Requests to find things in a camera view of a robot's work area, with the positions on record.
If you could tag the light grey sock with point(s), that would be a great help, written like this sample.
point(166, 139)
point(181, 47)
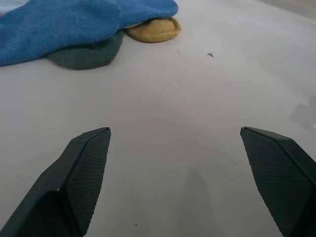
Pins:
point(7, 6)

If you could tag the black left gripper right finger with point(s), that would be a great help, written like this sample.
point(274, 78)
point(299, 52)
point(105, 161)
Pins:
point(281, 177)

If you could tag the dark green sock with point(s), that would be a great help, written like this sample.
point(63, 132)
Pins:
point(86, 58)

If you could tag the mustard yellow sock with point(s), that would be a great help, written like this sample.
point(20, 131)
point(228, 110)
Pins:
point(153, 30)

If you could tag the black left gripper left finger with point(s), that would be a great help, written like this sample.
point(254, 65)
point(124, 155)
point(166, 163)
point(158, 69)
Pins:
point(61, 187)

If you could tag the blue sock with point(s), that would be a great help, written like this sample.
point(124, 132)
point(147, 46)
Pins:
point(61, 29)

